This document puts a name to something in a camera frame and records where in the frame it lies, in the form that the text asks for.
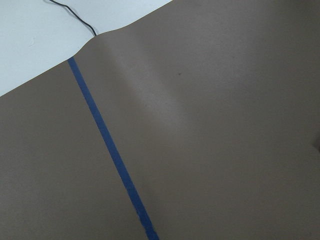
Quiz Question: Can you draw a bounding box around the black table cable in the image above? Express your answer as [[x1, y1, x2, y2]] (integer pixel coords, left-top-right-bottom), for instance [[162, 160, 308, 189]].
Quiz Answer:
[[48, 0, 97, 37]]

